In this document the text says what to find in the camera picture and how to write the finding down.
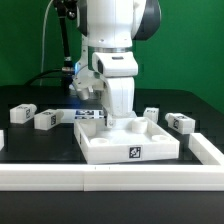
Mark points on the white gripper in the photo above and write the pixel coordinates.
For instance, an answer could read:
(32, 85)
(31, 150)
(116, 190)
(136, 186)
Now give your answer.
(117, 71)

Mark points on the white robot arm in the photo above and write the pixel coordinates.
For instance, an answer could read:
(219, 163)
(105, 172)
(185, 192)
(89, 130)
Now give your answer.
(110, 26)

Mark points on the white sheet with AprilTags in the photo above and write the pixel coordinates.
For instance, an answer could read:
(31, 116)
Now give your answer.
(70, 115)

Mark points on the white U-shaped obstacle fence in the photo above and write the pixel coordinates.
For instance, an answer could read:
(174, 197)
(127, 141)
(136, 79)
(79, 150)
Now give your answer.
(112, 177)

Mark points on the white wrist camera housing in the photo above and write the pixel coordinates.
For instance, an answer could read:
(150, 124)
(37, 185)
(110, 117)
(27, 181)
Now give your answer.
(83, 81)

